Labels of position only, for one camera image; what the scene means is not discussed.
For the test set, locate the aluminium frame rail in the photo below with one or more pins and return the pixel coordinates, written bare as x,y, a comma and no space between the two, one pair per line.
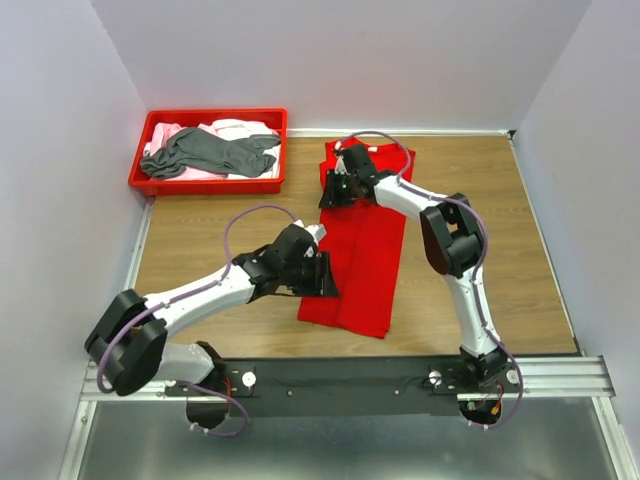
544,377

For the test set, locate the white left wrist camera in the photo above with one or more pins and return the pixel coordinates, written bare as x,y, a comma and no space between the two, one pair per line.
317,231

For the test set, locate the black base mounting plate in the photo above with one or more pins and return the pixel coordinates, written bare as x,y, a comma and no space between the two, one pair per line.
357,386

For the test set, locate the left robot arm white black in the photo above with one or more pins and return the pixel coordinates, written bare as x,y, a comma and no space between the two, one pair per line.
130,343

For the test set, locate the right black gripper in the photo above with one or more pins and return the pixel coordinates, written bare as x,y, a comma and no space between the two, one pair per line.
330,199

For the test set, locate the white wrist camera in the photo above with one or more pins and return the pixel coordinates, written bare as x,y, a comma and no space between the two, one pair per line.
340,166
317,231

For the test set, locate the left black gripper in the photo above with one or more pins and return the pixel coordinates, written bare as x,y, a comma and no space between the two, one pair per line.
322,285

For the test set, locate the red t shirt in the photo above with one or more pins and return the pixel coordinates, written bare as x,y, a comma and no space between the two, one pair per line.
365,243

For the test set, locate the red plastic bin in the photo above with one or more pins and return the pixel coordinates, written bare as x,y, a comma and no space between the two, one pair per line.
275,118

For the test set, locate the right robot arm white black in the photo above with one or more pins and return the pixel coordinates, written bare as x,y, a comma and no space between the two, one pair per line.
456,243

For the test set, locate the white t shirt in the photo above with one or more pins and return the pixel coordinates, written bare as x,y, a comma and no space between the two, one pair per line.
233,129

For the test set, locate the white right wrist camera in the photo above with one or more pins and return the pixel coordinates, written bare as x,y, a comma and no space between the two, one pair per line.
340,166

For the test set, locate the grey t shirt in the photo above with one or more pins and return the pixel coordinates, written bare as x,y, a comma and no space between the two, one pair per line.
198,149

